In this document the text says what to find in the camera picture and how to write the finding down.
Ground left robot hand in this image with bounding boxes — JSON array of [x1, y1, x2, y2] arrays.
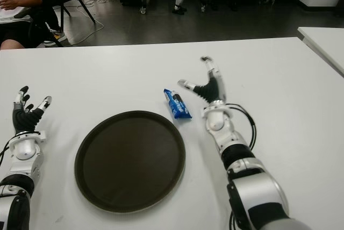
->
[[11, 85, 53, 134]]

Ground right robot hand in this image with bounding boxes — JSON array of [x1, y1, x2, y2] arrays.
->
[[177, 56, 229, 106]]

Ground person leg with sneaker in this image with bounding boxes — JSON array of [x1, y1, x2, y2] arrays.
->
[[37, 0, 68, 47]]

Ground white side table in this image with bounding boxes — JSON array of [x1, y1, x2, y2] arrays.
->
[[297, 26, 344, 78]]

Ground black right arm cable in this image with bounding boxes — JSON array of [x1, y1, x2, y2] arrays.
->
[[227, 103, 258, 150]]

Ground seated person white shirt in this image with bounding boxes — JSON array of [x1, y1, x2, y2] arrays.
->
[[0, 0, 44, 51]]

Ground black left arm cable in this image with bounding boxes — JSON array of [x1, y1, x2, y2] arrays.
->
[[0, 133, 21, 167]]

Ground round dark brown tray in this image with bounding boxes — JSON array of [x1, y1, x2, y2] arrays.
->
[[74, 110, 187, 213]]

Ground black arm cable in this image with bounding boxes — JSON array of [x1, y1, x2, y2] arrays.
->
[[227, 103, 258, 150], [0, 133, 21, 167]]

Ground white floor cable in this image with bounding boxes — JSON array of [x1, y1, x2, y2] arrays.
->
[[63, 0, 105, 47]]

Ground blue Oreo cookie packet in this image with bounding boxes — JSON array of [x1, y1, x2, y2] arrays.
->
[[163, 88, 194, 120]]

